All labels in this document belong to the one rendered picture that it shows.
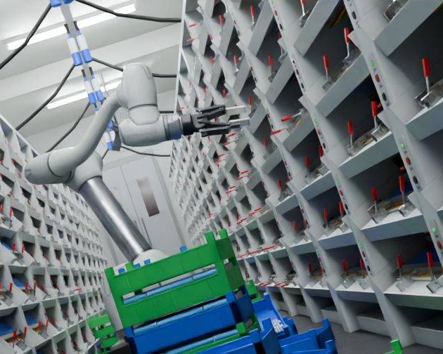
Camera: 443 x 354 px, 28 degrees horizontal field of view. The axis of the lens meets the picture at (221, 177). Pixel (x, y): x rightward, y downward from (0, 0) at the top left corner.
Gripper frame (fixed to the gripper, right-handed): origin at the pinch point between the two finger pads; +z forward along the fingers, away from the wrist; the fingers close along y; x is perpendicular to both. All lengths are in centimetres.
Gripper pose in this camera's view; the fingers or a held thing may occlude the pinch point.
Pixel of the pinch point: (239, 116)
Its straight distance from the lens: 305.1
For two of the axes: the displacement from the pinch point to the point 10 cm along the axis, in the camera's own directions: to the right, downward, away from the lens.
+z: 9.8, -1.6, 0.8
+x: 0.6, 7.3, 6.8
